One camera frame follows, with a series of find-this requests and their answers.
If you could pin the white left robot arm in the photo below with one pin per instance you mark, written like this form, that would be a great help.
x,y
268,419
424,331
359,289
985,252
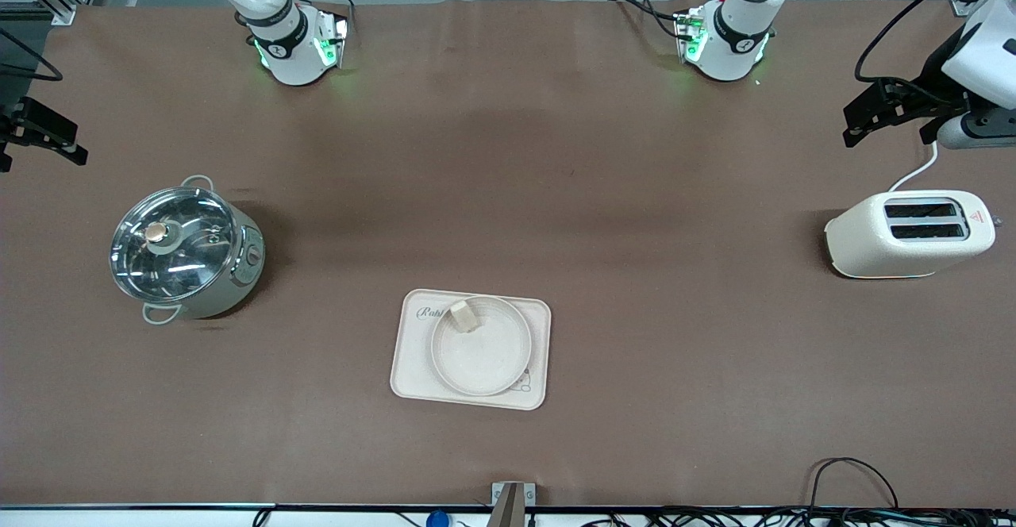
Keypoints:
x,y
734,35

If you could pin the small beige bun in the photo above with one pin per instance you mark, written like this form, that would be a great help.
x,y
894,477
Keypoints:
x,y
464,316

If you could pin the cream two-slot toaster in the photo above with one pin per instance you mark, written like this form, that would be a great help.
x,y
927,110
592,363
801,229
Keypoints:
x,y
889,253

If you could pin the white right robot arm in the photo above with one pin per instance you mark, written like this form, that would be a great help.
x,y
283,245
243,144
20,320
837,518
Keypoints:
x,y
278,43

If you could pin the round beige plate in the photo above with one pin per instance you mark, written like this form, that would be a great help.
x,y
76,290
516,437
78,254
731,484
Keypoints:
x,y
484,360

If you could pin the beige rabbit print tray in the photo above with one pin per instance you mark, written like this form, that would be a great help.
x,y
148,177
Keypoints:
x,y
413,360

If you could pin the glass pot lid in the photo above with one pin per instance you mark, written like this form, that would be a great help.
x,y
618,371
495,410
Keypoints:
x,y
171,245

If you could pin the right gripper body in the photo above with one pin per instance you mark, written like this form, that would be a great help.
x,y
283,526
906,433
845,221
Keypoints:
x,y
28,128

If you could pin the arm base box green light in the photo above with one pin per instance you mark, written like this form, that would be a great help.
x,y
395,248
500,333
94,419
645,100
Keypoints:
x,y
337,39
689,35

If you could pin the grey metal camera bracket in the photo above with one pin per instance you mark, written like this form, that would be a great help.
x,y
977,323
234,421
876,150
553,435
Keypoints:
x,y
512,503

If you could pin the blue round cap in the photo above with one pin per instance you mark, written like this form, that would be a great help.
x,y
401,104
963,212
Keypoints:
x,y
437,520

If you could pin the brown table cover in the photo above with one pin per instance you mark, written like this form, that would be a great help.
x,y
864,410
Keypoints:
x,y
635,194

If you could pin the steel electric cooking pot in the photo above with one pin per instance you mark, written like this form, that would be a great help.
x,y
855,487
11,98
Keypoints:
x,y
230,281

